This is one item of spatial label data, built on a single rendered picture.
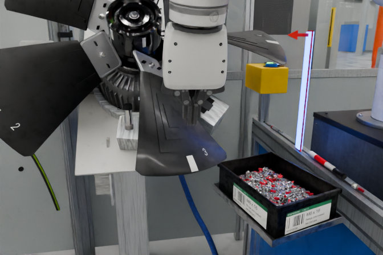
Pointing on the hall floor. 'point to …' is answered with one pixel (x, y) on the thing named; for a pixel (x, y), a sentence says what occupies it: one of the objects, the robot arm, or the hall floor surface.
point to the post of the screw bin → (251, 241)
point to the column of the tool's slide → (78, 205)
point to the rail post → (254, 147)
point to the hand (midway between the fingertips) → (191, 111)
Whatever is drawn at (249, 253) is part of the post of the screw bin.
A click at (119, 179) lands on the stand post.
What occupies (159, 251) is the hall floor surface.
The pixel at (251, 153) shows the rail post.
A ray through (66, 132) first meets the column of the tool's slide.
